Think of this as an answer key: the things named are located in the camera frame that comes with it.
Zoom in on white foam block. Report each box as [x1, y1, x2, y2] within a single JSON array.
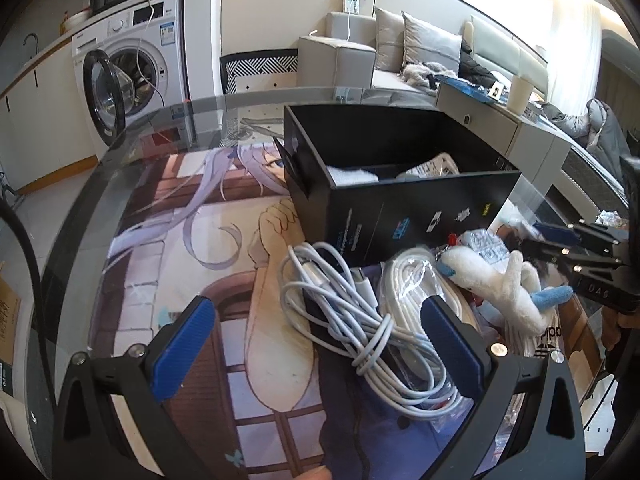
[[326, 166, 378, 188]]

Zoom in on blue folder on cabinet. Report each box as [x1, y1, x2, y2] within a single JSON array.
[[434, 74, 498, 103]]

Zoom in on white front-load washing machine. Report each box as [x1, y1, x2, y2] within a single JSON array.
[[72, 0, 188, 157]]

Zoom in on black patterned chair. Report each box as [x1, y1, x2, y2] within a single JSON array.
[[220, 49, 298, 94]]

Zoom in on beige sofa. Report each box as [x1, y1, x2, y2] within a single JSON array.
[[297, 6, 640, 162]]

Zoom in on beige drawer cabinet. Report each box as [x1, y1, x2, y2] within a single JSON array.
[[435, 82, 570, 195]]

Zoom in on adidas bag of white laces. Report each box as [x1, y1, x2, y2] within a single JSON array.
[[491, 303, 566, 430]]

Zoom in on white blue plush toy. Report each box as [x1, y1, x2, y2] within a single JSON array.
[[436, 245, 574, 337]]

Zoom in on white cord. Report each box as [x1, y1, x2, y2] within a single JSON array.
[[377, 244, 484, 340]]

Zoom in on person's left hand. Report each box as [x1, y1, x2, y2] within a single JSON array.
[[294, 465, 332, 480]]

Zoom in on grey throw pillow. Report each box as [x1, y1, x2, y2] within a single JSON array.
[[402, 12, 462, 74]]

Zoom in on white bowl on counter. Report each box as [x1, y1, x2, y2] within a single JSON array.
[[63, 8, 92, 30]]

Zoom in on black cardboard box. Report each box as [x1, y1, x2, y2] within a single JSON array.
[[277, 104, 521, 266]]

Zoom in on black kitchen faucet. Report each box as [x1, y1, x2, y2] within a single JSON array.
[[23, 32, 40, 58]]

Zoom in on anime printed desk mat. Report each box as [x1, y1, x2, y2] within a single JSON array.
[[89, 146, 566, 480]]

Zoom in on brown cardboard box on floor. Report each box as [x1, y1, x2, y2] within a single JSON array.
[[0, 278, 22, 396]]

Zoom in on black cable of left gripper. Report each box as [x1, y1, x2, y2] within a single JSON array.
[[0, 199, 57, 411]]

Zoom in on beige throw pillow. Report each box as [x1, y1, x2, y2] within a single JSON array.
[[375, 8, 405, 73]]

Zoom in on white paper cup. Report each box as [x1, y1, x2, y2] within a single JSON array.
[[506, 76, 534, 115]]

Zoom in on grey usb cable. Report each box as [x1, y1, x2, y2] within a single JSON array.
[[278, 240, 464, 421]]

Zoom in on grey jacket on sofa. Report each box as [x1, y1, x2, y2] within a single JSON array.
[[541, 99, 631, 183]]

